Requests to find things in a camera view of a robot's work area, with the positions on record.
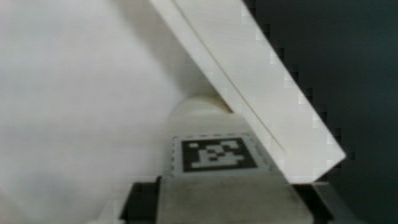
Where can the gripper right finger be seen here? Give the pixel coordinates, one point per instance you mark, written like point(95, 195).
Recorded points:
point(325, 204)

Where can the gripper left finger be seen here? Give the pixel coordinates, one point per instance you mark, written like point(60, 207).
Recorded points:
point(140, 204)

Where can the white leg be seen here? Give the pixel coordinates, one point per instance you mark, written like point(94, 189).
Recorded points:
point(222, 186)

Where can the white square tabletop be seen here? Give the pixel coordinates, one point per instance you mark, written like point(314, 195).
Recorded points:
point(104, 60)

